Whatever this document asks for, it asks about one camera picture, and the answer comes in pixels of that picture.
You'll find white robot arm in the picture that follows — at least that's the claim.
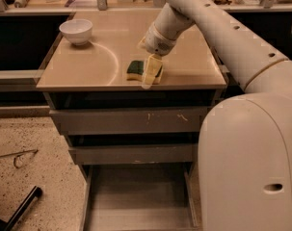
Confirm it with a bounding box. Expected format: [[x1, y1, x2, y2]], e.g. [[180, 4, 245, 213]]
[[143, 0, 292, 231]]

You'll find grey middle drawer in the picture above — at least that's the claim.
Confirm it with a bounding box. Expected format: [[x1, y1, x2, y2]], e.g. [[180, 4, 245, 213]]
[[68, 143, 198, 165]]

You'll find white ceramic bowl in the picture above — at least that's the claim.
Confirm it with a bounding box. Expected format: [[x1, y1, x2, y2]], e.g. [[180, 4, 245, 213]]
[[59, 19, 93, 45]]

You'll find grey top drawer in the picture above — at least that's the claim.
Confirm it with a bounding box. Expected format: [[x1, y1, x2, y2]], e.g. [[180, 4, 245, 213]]
[[50, 107, 207, 136]]

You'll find grey open bottom drawer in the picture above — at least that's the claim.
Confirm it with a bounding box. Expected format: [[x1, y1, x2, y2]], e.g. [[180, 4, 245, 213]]
[[79, 163, 199, 231]]

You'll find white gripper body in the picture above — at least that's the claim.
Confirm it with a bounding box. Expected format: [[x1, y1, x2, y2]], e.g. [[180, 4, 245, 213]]
[[145, 22, 177, 56]]

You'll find green and yellow sponge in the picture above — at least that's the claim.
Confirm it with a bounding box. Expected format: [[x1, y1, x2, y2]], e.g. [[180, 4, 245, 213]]
[[126, 61, 163, 84]]

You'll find grey drawer cabinet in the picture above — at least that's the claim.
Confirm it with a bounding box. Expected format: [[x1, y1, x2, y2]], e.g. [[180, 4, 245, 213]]
[[35, 9, 228, 231]]

